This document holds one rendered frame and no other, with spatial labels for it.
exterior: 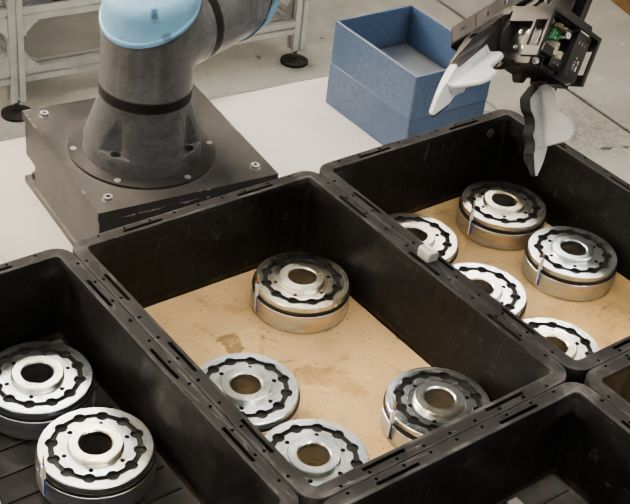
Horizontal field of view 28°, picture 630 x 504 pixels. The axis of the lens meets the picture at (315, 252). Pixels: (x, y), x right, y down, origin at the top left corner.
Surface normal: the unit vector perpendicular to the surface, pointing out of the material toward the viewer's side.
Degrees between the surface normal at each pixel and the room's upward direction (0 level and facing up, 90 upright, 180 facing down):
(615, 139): 0
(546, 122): 85
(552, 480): 0
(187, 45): 92
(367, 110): 90
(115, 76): 90
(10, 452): 0
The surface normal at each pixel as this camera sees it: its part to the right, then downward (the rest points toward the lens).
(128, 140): -0.11, 0.31
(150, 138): 0.27, 0.34
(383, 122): -0.81, 0.27
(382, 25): 0.57, 0.52
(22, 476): 0.10, -0.81
